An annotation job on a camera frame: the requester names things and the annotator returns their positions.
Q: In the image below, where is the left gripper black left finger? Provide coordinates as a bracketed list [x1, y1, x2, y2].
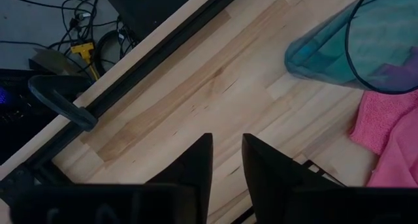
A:
[146, 133, 214, 224]

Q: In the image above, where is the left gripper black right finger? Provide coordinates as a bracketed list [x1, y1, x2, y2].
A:
[242, 133, 344, 224]

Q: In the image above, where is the teal faceted plastic tumbler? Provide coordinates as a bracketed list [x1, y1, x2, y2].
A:
[283, 0, 418, 95]

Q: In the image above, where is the pink cloth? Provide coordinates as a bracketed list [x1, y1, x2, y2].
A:
[348, 88, 418, 188]

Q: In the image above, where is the yellow tool on floor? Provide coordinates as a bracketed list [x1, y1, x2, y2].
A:
[70, 42, 101, 81]

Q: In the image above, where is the large black box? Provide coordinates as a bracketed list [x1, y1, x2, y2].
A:
[99, 0, 203, 40]

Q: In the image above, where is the olive cardboard piece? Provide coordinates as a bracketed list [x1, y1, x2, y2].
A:
[31, 47, 82, 76]

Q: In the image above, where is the black computer with blue light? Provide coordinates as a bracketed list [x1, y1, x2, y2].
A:
[0, 69, 59, 165]

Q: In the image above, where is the black floor cable bundle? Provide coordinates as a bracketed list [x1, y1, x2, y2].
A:
[0, 0, 102, 52]

